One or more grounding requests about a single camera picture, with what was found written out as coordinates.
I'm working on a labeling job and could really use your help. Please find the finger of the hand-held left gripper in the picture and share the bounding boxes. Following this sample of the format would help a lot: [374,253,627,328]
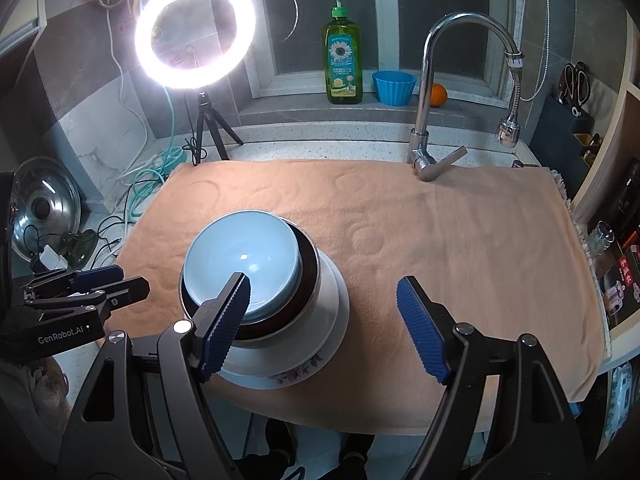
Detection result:
[21,265,126,302]
[24,275,152,322]

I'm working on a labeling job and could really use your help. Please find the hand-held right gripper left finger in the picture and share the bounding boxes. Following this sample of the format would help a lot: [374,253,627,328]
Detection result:
[56,271,252,480]

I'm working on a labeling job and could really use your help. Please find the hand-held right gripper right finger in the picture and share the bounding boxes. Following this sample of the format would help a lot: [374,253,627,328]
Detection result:
[396,275,587,480]

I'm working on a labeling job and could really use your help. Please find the large steel bowl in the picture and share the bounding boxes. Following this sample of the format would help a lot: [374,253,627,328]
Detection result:
[178,222,323,350]

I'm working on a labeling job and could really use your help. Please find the small pale blue bowl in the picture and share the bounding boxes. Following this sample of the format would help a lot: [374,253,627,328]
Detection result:
[182,211,304,324]

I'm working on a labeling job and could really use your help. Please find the white plate with pink flowers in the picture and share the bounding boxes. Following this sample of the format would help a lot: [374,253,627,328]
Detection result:
[220,280,352,392]

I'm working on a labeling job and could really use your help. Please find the white plate with leaf print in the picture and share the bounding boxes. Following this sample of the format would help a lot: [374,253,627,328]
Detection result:
[220,247,342,378]

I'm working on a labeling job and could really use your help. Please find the red steel bowl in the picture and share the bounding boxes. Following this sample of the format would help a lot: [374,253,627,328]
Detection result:
[180,220,321,341]

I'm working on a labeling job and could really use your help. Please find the person's left forearm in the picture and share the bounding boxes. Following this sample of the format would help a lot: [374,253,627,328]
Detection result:
[0,357,71,466]

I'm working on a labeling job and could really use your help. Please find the dark green cloth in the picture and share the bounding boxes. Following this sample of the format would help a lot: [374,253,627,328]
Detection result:
[61,229,99,267]

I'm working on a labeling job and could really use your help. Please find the white charger adapter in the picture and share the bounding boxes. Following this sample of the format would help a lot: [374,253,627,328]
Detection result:
[31,244,67,272]

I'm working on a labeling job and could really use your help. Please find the orange towel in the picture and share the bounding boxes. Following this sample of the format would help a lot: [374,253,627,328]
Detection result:
[102,157,613,436]

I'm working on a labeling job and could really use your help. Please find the steel pot lid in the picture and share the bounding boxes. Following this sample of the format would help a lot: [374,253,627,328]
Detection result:
[11,156,82,264]

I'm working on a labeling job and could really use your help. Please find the person's left shoe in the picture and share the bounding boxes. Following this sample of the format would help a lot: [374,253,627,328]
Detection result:
[264,417,307,480]

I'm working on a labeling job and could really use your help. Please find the black mini tripod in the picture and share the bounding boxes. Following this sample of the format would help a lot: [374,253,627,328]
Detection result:
[192,91,245,163]

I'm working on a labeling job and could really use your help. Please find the clear glass cup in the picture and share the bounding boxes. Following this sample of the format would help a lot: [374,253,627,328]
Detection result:
[586,220,617,259]

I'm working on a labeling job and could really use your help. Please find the dark printed box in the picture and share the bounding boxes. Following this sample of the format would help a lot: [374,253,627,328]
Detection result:
[602,230,640,333]

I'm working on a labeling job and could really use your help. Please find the pale printed package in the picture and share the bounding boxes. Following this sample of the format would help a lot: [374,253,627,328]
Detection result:
[602,360,638,443]

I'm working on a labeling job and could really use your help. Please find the dark blue utensil holder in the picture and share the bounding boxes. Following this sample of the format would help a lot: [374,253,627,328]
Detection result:
[531,94,610,177]

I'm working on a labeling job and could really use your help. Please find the blue ribbed cup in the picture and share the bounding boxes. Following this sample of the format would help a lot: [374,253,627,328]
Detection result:
[371,70,417,107]

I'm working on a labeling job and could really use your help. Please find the chrome faucet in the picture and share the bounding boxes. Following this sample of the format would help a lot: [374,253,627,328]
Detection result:
[407,12,523,182]

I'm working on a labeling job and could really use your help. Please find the black box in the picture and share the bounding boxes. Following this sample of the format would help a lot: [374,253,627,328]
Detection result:
[611,159,640,233]

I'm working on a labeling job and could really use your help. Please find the wooden shelf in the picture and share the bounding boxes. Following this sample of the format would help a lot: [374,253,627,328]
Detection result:
[570,75,640,361]

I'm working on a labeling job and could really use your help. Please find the green dish soap bottle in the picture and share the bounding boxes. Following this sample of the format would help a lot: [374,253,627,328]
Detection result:
[321,0,363,106]

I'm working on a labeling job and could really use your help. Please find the black scissors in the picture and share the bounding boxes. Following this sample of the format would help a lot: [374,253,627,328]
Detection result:
[556,61,592,118]

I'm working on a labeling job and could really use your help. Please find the window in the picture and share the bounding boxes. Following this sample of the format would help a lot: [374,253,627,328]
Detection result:
[247,0,531,101]

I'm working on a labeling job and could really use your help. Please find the thin black cable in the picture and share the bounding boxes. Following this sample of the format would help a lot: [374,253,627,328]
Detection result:
[94,212,132,267]

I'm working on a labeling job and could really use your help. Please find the black ring light cable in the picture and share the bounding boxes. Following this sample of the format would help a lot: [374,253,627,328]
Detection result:
[181,92,202,167]

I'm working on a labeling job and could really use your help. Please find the teal cable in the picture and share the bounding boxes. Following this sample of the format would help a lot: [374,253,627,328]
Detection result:
[122,85,183,223]

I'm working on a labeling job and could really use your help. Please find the white cable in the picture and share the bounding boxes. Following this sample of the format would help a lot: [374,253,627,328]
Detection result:
[97,0,166,181]

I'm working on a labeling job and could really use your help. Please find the white bead chain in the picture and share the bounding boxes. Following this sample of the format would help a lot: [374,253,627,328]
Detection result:
[519,0,552,102]

